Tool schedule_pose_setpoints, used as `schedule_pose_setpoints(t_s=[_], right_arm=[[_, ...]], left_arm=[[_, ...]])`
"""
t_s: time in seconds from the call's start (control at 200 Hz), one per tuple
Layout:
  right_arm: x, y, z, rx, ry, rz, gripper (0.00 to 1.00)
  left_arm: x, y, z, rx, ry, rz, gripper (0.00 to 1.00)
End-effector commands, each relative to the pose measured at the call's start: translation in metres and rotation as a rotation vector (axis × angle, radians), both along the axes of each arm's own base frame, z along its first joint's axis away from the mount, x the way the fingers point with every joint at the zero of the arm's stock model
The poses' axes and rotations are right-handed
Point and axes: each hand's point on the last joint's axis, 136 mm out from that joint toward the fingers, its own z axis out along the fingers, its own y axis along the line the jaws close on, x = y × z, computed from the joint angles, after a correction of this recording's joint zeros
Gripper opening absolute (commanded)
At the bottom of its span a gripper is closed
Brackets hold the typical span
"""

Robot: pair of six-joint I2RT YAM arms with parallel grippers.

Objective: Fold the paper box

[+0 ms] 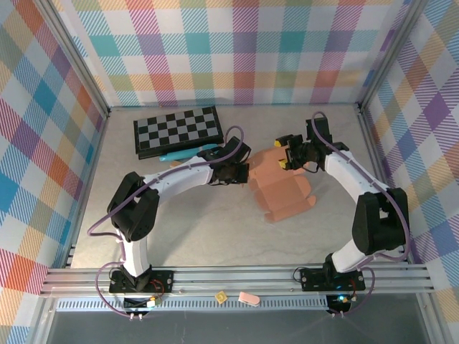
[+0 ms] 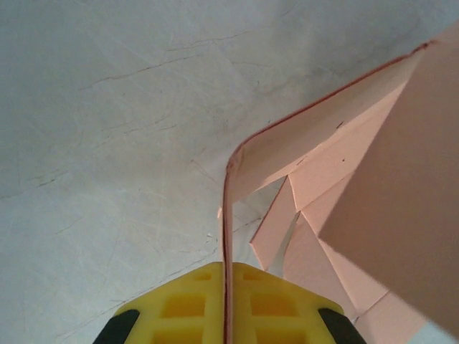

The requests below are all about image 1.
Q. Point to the aluminium mounting rail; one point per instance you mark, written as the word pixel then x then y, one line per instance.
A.
pixel 233 277

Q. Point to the small yellow tag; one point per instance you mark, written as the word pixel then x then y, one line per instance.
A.
pixel 221 297

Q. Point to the black controller board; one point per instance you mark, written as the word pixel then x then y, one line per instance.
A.
pixel 339 300
pixel 138 304

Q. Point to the teal marker pen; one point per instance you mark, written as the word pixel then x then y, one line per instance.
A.
pixel 175 155

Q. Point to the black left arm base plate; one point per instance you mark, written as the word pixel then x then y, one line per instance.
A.
pixel 161 281

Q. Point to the black and grey chessboard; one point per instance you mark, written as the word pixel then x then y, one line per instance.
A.
pixel 179 127

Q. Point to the small wooden block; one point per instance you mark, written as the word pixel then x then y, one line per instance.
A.
pixel 176 165

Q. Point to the aluminium side rail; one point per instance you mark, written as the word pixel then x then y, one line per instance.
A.
pixel 383 179
pixel 87 190

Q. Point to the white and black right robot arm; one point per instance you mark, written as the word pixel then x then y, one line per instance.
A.
pixel 344 172

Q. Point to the aluminium frame post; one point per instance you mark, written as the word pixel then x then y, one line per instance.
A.
pixel 391 53
pixel 71 57

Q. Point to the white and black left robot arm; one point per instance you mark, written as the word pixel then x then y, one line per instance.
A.
pixel 179 179

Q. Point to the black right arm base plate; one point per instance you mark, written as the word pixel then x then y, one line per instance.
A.
pixel 315 279

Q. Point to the orange cloth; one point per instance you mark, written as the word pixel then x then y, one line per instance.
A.
pixel 279 193

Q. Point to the pink eraser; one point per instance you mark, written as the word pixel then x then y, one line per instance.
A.
pixel 249 299

